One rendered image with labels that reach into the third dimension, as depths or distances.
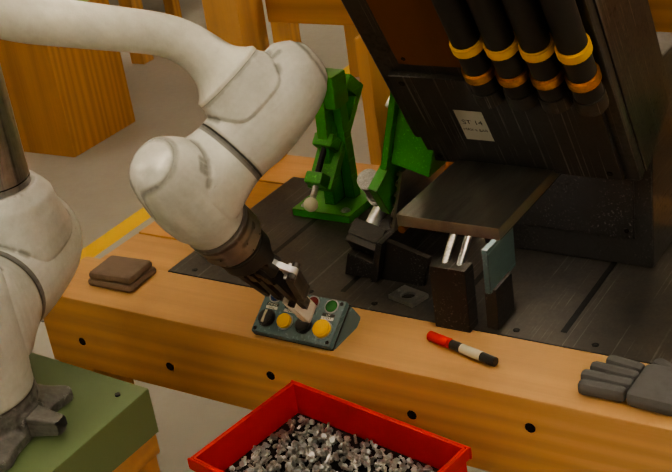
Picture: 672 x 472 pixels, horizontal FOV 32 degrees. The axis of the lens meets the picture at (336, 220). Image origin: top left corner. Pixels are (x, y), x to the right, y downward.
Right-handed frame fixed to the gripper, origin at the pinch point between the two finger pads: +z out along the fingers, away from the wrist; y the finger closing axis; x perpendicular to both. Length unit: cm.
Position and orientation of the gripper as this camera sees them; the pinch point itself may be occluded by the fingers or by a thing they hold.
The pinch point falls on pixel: (299, 303)
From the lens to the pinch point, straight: 172.2
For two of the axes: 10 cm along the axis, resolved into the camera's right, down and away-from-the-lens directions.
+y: 8.5, 1.2, -5.2
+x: 3.4, -8.7, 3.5
